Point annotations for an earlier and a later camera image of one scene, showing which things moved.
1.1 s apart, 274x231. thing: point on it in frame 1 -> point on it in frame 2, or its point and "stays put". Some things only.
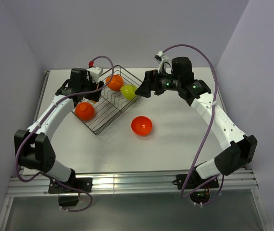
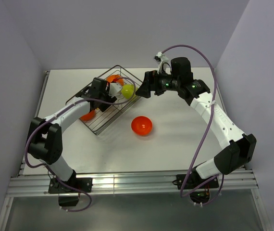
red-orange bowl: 142,125 stays put
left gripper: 94,96 -> 104,106
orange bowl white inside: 116,83 stays put
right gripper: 148,84 stays put
